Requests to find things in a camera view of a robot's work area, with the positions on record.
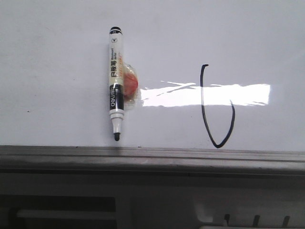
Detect red magnet taped to marker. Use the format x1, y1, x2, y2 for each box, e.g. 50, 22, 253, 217
123, 62, 141, 111

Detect black white whiteboard marker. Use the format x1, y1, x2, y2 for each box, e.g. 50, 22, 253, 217
109, 27, 124, 141

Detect white marker tray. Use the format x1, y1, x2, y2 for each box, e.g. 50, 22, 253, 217
0, 173, 305, 229

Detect white whiteboard with metal frame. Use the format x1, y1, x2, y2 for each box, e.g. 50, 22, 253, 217
0, 0, 305, 176

